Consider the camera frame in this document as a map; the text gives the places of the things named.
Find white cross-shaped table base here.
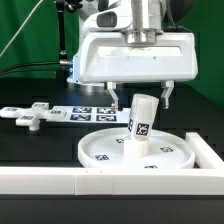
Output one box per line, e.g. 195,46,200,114
0,102,66,131

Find white L-shaped border fence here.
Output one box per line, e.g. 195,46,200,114
0,132,224,195

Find grey diagonal rod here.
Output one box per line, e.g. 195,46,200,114
0,0,44,58

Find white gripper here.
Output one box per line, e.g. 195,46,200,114
75,32,198,110

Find white round table top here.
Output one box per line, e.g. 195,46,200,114
78,128,195,169

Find white marker sheet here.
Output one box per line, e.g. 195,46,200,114
53,106,130,124

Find black cables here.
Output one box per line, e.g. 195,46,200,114
0,60,73,76

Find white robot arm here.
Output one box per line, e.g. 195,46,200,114
71,0,198,110

